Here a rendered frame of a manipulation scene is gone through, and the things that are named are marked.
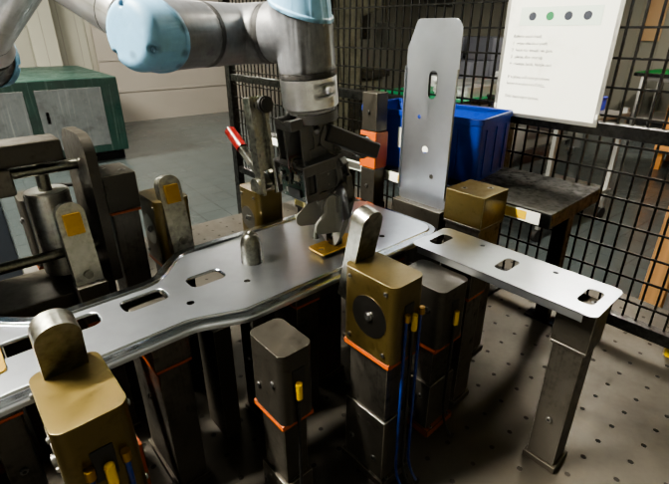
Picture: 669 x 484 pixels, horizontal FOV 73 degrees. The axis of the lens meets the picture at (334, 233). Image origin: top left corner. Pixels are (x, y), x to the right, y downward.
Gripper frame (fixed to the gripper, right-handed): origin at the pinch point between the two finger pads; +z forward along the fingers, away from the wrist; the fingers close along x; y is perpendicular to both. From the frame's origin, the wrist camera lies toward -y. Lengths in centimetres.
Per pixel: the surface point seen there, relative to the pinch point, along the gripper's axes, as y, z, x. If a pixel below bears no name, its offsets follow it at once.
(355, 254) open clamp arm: 6.8, -4.0, 12.2
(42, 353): 41.0, -9.4, 10.4
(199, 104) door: -297, 118, -692
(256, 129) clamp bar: -0.4, -13.6, -19.5
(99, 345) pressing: 36.2, -1.1, 1.0
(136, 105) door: -197, 99, -699
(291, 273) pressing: 10.5, 1.5, 2.1
